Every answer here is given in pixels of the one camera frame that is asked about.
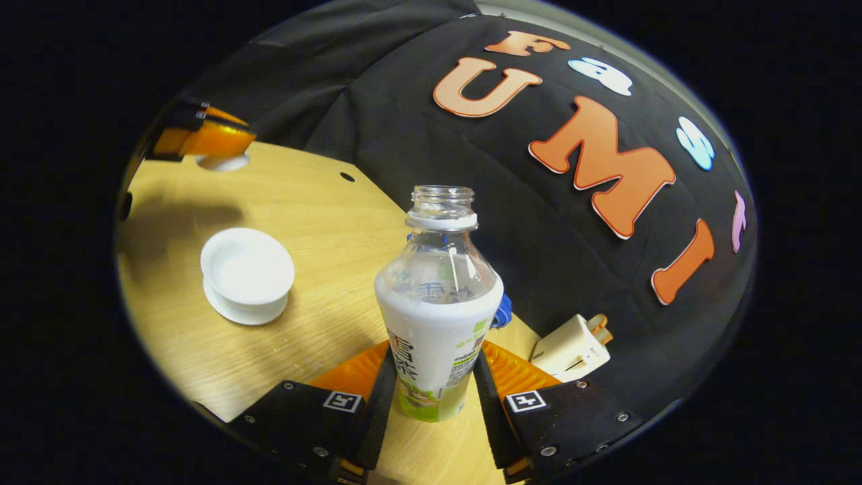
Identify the clear water bottle white label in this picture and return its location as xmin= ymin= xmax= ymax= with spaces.
xmin=374 ymin=185 xmax=504 ymax=423

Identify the black backdrop cloth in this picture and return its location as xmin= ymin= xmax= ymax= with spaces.
xmin=178 ymin=0 xmax=758 ymax=418

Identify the white toaster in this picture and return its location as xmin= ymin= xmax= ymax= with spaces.
xmin=530 ymin=314 xmax=611 ymax=383

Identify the white teacup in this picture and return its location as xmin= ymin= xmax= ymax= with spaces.
xmin=200 ymin=228 xmax=296 ymax=308

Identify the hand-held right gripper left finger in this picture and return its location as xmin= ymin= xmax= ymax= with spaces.
xmin=226 ymin=340 xmax=398 ymax=483

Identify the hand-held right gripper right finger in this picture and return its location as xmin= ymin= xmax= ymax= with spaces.
xmin=473 ymin=340 xmax=644 ymax=484

